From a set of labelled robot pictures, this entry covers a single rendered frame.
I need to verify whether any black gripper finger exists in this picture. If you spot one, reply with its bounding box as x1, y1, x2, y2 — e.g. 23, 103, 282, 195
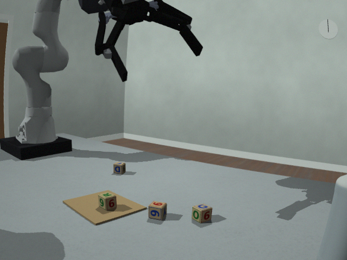
95, 5, 129, 82
135, 0, 203, 56

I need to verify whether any tan flat mat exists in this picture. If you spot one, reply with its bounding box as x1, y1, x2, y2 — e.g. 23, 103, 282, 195
63, 190, 147, 225

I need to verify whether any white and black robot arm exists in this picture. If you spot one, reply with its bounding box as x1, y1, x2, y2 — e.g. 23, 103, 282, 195
12, 0, 109, 144

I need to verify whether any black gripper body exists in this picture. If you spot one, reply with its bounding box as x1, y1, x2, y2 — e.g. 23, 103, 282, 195
104, 0, 150, 25

